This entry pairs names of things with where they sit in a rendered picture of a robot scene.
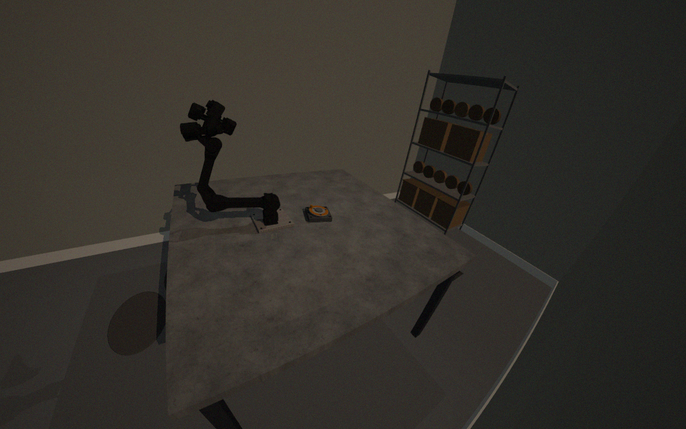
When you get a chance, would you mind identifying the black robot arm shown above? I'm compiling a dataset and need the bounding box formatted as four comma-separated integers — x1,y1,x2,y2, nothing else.
180,100,280,226

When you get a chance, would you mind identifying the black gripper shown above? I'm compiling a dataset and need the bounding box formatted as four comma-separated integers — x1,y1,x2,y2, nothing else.
188,103,236,136

